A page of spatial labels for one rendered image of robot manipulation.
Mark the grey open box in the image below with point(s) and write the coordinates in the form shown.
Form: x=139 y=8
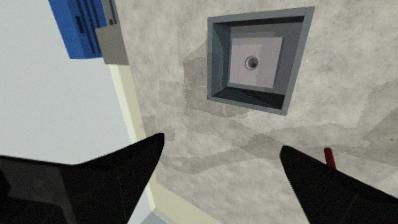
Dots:
x=293 y=24

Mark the red peg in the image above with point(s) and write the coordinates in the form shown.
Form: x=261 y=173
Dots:
x=329 y=157

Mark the grey square plate with hole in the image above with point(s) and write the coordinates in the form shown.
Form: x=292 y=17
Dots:
x=267 y=52

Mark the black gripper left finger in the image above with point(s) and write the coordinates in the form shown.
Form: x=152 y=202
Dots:
x=103 y=190

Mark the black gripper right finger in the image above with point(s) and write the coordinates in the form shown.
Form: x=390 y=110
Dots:
x=328 y=196

